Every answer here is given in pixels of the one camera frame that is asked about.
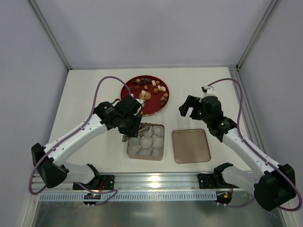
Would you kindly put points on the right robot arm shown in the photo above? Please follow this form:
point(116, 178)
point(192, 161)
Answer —
point(270, 183)

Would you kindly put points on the red round tray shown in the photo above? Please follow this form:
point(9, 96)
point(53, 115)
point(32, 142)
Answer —
point(151, 100)

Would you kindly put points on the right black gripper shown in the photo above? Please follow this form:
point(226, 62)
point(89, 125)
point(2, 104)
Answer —
point(194, 108)

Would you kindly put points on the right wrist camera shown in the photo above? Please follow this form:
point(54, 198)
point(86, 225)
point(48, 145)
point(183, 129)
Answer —
point(208, 91)

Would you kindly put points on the perforated cable duct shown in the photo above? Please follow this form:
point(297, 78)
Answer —
point(129, 196)

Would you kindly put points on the aluminium rail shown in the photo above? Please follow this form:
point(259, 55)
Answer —
point(140, 181)

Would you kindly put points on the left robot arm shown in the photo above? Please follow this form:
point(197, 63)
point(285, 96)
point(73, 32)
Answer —
point(50, 160)

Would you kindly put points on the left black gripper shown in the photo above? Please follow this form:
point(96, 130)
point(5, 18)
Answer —
point(132, 127)

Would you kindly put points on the metal tongs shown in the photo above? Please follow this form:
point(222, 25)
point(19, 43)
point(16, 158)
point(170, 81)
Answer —
point(147, 127)

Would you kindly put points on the gold tin lid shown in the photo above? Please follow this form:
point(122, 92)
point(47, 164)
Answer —
point(190, 146)

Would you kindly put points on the gold square tin box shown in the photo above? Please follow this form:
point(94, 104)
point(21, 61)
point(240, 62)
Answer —
point(149, 145)

